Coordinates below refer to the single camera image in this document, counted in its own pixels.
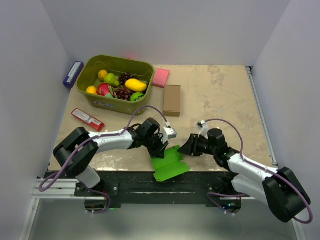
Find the dark red grapes front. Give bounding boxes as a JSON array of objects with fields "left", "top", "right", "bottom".
[{"left": 115, "top": 86, "right": 134, "bottom": 101}]

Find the pink box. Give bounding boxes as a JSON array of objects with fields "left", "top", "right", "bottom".
[{"left": 152, "top": 68, "right": 170, "bottom": 89}]

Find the green pear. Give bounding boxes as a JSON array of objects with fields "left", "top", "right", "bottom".
[{"left": 103, "top": 73, "right": 120, "bottom": 87}]

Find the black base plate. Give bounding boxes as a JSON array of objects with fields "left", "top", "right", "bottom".
[{"left": 74, "top": 169, "right": 252, "bottom": 209}]

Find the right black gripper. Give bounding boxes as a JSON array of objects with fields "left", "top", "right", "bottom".
[{"left": 177, "top": 133, "right": 217, "bottom": 157}]

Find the brown cardboard box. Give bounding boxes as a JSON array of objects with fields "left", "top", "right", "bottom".
[{"left": 163, "top": 85, "right": 181, "bottom": 117}]

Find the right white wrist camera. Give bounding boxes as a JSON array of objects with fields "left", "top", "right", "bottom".
[{"left": 196, "top": 120, "right": 209, "bottom": 137}]

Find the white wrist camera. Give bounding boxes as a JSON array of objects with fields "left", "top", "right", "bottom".
[
  {"left": 160, "top": 126, "right": 177, "bottom": 142},
  {"left": 196, "top": 120, "right": 209, "bottom": 137}
]

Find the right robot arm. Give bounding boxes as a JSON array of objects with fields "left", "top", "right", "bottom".
[{"left": 178, "top": 128, "right": 311, "bottom": 223}]

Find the green paper box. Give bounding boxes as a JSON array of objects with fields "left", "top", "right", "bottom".
[{"left": 151, "top": 145, "right": 191, "bottom": 182}]

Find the red rectangular box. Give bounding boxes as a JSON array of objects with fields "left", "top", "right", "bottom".
[{"left": 71, "top": 108, "right": 105, "bottom": 132}]

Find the yellow lemon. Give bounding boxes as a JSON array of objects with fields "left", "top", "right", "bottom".
[{"left": 85, "top": 85, "right": 97, "bottom": 95}]

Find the purple cable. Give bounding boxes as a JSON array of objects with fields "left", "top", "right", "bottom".
[
  {"left": 39, "top": 105, "right": 171, "bottom": 193},
  {"left": 203, "top": 117, "right": 314, "bottom": 224}
]

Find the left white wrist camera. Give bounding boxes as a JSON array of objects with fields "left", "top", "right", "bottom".
[{"left": 160, "top": 126, "right": 177, "bottom": 142}]

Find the dark purple grapes back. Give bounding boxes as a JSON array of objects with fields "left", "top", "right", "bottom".
[{"left": 118, "top": 72, "right": 136, "bottom": 85}]

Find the green round fruit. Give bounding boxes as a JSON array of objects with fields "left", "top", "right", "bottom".
[{"left": 130, "top": 92, "right": 145, "bottom": 102}]

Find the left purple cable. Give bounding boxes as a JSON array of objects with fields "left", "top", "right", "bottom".
[{"left": 39, "top": 105, "right": 171, "bottom": 193}]

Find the yellow mango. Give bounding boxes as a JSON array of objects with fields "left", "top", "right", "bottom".
[{"left": 125, "top": 78, "right": 147, "bottom": 93}]

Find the aluminium frame rail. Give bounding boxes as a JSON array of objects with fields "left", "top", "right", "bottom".
[{"left": 31, "top": 179, "right": 104, "bottom": 200}]

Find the olive green plastic bin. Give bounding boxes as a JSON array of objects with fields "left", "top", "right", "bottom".
[{"left": 76, "top": 55, "right": 155, "bottom": 114}]

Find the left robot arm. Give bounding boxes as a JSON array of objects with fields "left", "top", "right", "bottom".
[{"left": 53, "top": 117, "right": 176, "bottom": 196}]

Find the purple blue box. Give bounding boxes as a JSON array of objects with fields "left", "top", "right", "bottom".
[{"left": 63, "top": 61, "right": 84, "bottom": 89}]

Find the small orange fruit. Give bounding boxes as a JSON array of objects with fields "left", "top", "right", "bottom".
[{"left": 98, "top": 69, "right": 108, "bottom": 81}]

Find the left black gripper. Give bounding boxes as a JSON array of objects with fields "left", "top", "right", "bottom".
[{"left": 143, "top": 132, "right": 169, "bottom": 159}]

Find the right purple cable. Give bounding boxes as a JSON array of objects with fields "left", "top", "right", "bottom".
[{"left": 203, "top": 117, "right": 314, "bottom": 224}]

